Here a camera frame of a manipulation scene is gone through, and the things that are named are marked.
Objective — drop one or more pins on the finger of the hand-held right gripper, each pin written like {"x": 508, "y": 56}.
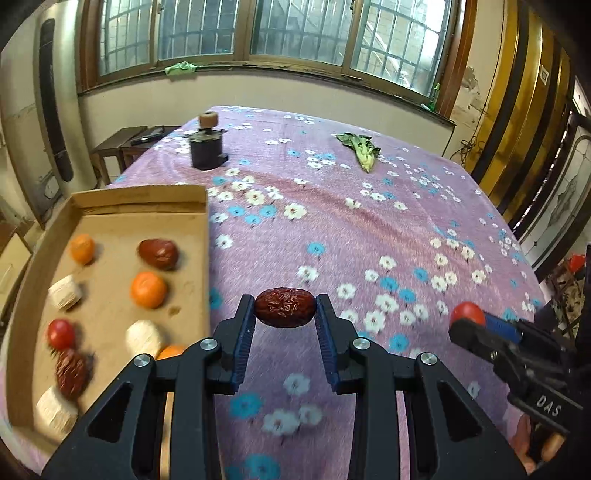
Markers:
{"x": 475, "y": 339}
{"x": 505, "y": 328}

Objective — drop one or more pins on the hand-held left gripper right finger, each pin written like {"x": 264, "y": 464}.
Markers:
{"x": 324, "y": 346}

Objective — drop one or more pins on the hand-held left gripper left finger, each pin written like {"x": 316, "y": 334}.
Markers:
{"x": 244, "y": 346}

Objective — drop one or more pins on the small red tomato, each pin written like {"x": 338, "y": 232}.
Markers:
{"x": 467, "y": 313}
{"x": 61, "y": 334}

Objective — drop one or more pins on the long red date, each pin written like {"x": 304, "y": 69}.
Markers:
{"x": 285, "y": 307}

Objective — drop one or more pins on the orange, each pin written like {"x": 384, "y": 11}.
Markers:
{"x": 171, "y": 352}
{"x": 148, "y": 289}
{"x": 83, "y": 248}

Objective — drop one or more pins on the white block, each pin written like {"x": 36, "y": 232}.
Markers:
{"x": 65, "y": 291}
{"x": 144, "y": 337}
{"x": 55, "y": 408}

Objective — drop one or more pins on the small red date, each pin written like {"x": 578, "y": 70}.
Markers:
{"x": 158, "y": 253}

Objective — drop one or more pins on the large wrinkled red date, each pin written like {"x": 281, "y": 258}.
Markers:
{"x": 72, "y": 373}

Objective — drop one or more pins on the cardboard box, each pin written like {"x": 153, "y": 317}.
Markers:
{"x": 111, "y": 230}

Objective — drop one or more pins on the person's right hand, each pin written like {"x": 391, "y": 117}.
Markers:
{"x": 547, "y": 445}

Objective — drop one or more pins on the purple floral tablecloth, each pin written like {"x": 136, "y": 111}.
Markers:
{"x": 369, "y": 221}

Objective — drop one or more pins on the green leafy vegetable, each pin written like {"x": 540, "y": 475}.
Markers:
{"x": 360, "y": 150}

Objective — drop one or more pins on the black cylinder device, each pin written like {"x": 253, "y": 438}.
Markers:
{"x": 206, "y": 150}

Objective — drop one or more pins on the brown spool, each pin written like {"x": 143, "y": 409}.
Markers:
{"x": 207, "y": 121}

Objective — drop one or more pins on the black remote control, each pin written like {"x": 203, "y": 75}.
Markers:
{"x": 147, "y": 136}

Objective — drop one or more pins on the green bottle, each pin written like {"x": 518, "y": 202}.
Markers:
{"x": 434, "y": 99}

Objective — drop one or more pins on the wooden cabinet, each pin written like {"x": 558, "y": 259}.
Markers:
{"x": 14, "y": 263}

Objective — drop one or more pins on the grey appliance with round dial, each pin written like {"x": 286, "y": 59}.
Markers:
{"x": 48, "y": 185}

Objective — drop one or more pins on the green cloth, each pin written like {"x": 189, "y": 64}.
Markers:
{"x": 181, "y": 68}

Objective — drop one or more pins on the barred window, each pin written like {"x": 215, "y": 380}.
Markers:
{"x": 277, "y": 32}

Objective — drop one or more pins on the tower air conditioner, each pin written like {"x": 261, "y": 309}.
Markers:
{"x": 55, "y": 92}

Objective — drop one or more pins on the yellow wooden door frame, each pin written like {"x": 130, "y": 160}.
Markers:
{"x": 517, "y": 92}

